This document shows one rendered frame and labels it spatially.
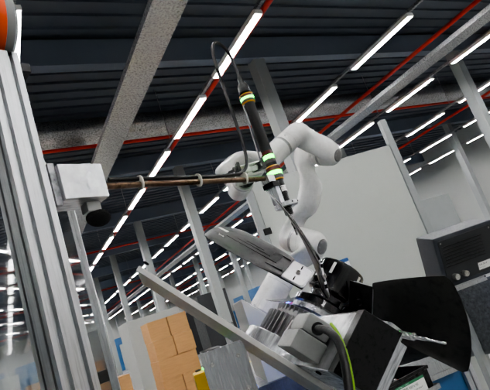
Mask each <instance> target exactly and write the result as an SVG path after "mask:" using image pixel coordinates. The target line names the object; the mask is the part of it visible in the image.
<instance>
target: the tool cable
mask: <svg viewBox="0 0 490 390"><path fill-rule="evenodd" d="M215 44H218V45H219V46H221V47H222V48H223V49H224V50H225V52H226V53H227V54H228V56H229V57H230V59H231V62H232V64H233V66H234V69H235V72H236V74H237V76H238V75H240V73H239V72H238V68H237V66H236V64H235V61H234V59H233V57H232V55H231V53H230V52H229V50H228V49H227V48H226V46H225V45H223V44H222V43H220V42H218V41H214V42H213V43H212V44H211V55H212V58H213V61H214V65H215V69H216V71H217V74H218V78H219V81H220V83H221V87H222V89H223V92H224V95H225V98H226V101H227V103H228V107H229V109H230V112H231V116H232V118H233V121H234V123H235V127H236V129H237V132H238V136H239V138H240V141H241V144H242V149H243V152H244V156H245V167H244V169H243V170H242V171H239V172H236V173H228V174H215V175H200V174H199V173H196V174H195V176H140V175H138V176H134V177H108V182H124V181H136V182H139V181H140V182H141V183H142V187H141V188H138V189H139V190H143V189H144V187H145V182H144V181H148V180H195V179H199V180H200V184H199V185H197V186H202V185H203V179H212V178H225V177H232V176H239V175H240V177H245V178H246V181H245V182H244V183H243V184H247V183H248V175H247V173H246V172H245V171H246V170H247V168H248V154H247V151H246V147H245V143H244V140H243V138H242V134H241V131H240V128H239V126H238V122H237V119H236V117H235V113H234V111H233V108H232V106H231V102H230V100H229V97H228V93H227V91H226V88H225V85H224V82H223V80H222V77H221V73H220V70H219V68H218V63H217V61H216V57H215V54H214V45H215Z"/></svg>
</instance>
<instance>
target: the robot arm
mask: <svg viewBox="0 0 490 390"><path fill-rule="evenodd" d="M270 146H271V148H272V151H273V154H274V156H275V159H276V162H277V164H280V163H281V162H282V161H283V160H284V159H285V158H287V157H288V156H289V155H290V154H291V153H292V152H293V151H294V150H295V152H294V162H295V165H296V168H297V170H298V173H299V175H300V188H299V193H298V197H297V199H298V204H297V205H296V206H295V207H294V209H293V219H294V220H295V222H296V223H297V224H298V226H299V227H300V229H301V230H302V232H303V233H304V234H305V236H306V237H307V239H308V241H309V242H310V243H311V245H312V247H313V248H314V250H315V251H316V253H317V254H318V255H319V256H320V258H322V257H323V256H324V254H325V252H326V250H327V239H326V238H325V236H324V235H323V234H321V233H320V232H319V231H315V230H311V229H308V228H304V227H303V226H304V224H305V222H306V221H307V219H308V218H309V217H311V216H312V215H314V214H315V212H316V211H317V208H318V207H319V204H320V199H321V194H322V182H321V181H320V179H319V177H318V176H317V174H316V172H315V166H316V165H318V166H334V165H336V164H337V163H339V162H340V160H341V156H342V152H341V148H340V147H339V146H338V144H337V143H336V142H334V141H333V140H332V139H329V138H328V137H326V136H324V135H322V134H319V133H317V132H315V131H314V130H312V129H311V128H309V127H308V126H307V125H305V124H304V123H302V122H294V123H293V124H291V125H289V126H288V127H287V128H285V129H284V130H283V131H282V132H281V133H280V134H279V135H278V136H277V137H275V138H274V139H273V140H272V141H271V142H270ZM247 154H248V168H247V170H246V171H245V172H246V173H247V175H248V177H252V176H262V174H263V173H266V165H265V163H264V160H263V157H262V153H261V152H260V153H259V155H260V158H261V160H260V161H259V157H258V154H257V152H253V151H247ZM240 165H241V166H240ZM244 167H245V156H244V152H243V151H240V152H236V153H234V154H232V155H230V156H229V157H228V158H227V159H226V160H224V161H223V162H222V163H221V164H220V165H219V166H218V167H217V168H216V170H215V174H228V173H236V172H239V171H242V170H243V169H244ZM254 184H255V182H248V183H247V184H243V183H225V185H226V187H227V188H228V194H229V196H230V198H232V199H233V200H237V201H241V200H244V199H245V198H246V197H247V196H248V195H249V193H250V191H251V189H252V188H253V186H254ZM279 244H280V246H281V247H282V248H283V249H284V250H286V251H289V252H292V253H291V254H289V255H290V256H291V257H293V258H295V262H298V263H300V264H301V265H304V266H306V267H307V268H308V267H309V266H311V265H312V264H313V263H312V261H311V258H310V256H309V253H308V251H307V249H306V247H305V245H304V243H303V241H302V239H301V237H300V236H299V234H298V235H296V233H295V231H294V229H293V226H292V224H291V221H290V219H289V218H288V219H287V220H286V222H285V224H284V225H283V226H282V228H281V230H280V232H279ZM292 288H293V285H291V284H290V283H288V282H286V281H284V280H282V279H281V278H279V277H277V276H275V275H273V274H272V273H270V272H268V274H267V275H266V277H265V279H264V280H263V282H262V284H261V286H260V287H259V290H258V292H257V293H256V294H255V297H254V299H253V300H252V302H251V303H249V304H251V305H253V306H254V307H255V308H257V309H259V310H261V311H262V312H263V313H266V314H267V313H268V311H269V309H270V308H271V309H272V308H273V309H277V307H278V305H279V303H281V302H273V301H268V300H266V299H286V298H287V296H288V295H289V293H290V290H291V289H292Z"/></svg>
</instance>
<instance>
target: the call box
mask: <svg viewBox="0 0 490 390"><path fill-rule="evenodd" d="M193 377H194V382H195V385H196V388H197V390H210V389H209V386H208V383H207V379H206V376H205V373H204V370H200V371H199V372H194V373H193Z"/></svg>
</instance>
